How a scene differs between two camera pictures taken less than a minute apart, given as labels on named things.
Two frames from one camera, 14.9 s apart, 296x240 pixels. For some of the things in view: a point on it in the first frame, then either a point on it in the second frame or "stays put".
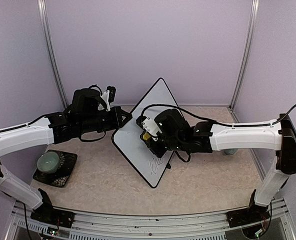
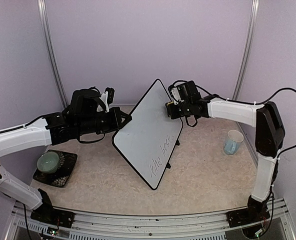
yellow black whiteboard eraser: [146, 136] → [167, 104]
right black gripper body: [159, 152] → [177, 113]
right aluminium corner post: [252, 29] stays put
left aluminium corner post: [51, 53] stays put
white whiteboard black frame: [151, 166] stays put
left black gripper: [118, 123] stays put
